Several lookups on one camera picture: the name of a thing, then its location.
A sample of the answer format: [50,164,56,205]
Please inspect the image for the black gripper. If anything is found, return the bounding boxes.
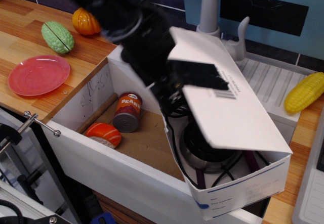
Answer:
[113,6,184,108]

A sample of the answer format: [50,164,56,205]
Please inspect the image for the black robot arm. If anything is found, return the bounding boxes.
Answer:
[73,0,186,112]

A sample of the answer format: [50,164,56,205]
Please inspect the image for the beans toy can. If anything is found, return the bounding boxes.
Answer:
[113,92,142,133]

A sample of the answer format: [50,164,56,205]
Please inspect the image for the black silver 3D mouse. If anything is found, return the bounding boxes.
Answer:
[179,121,237,173]

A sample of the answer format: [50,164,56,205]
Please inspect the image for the salmon sushi toy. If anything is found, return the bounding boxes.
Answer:
[86,122,122,149]

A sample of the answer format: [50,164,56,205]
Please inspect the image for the grey toy faucet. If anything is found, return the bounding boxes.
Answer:
[196,0,250,61]

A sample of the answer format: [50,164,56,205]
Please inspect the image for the orange toy pumpkin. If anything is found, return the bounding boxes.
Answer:
[72,8,101,35]

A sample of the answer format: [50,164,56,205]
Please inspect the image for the green toy bitter gourd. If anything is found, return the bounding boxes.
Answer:
[41,21,74,54]

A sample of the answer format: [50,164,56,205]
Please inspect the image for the pink plastic plate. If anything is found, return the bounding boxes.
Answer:
[8,55,70,97]

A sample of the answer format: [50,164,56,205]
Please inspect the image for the yellow toy corn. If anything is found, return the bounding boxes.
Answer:
[284,72,323,114]

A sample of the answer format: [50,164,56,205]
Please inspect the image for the metal clamp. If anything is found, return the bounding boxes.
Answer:
[1,111,61,155]

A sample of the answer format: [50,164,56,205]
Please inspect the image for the black cable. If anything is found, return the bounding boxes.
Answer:
[161,102,269,188]

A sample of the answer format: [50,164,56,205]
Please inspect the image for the purple strap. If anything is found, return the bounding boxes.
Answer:
[194,150,261,190]

